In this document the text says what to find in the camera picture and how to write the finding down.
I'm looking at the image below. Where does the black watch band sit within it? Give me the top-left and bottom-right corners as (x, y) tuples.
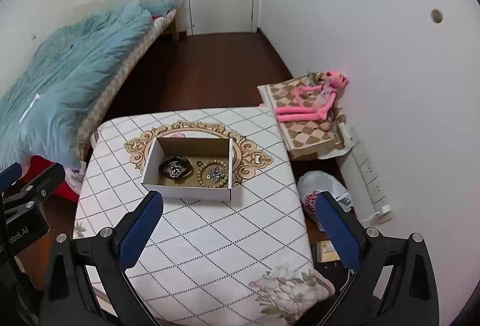
(159, 155), (192, 181)

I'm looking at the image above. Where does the wooden bead bracelet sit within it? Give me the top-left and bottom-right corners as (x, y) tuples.
(195, 159), (230, 189)

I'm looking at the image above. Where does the red blanket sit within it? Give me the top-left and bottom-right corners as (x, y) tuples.
(19, 155), (80, 202)

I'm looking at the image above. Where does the white power strip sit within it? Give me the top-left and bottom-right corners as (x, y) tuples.
(337, 123), (393, 226)

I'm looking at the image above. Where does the white charger plug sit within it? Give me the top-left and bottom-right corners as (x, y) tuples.
(361, 204), (391, 222)

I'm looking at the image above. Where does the bed with checkered mattress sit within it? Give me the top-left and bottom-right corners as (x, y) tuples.
(0, 0), (181, 199)

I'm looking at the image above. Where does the white plastic bag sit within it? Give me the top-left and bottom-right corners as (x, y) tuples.
(296, 170), (353, 233)

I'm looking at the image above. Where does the light blue duvet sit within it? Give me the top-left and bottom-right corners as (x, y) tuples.
(0, 0), (179, 171)

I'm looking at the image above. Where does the white cardboard box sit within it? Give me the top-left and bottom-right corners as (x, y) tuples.
(142, 138), (233, 202)

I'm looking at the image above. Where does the white diamond pattern tablecloth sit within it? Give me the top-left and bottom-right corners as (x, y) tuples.
(73, 107), (335, 325)

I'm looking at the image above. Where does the brown checkered cushion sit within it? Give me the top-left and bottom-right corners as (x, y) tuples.
(257, 73), (352, 160)

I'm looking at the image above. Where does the pink panther plush toy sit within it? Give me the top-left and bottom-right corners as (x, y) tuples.
(275, 71), (350, 123)

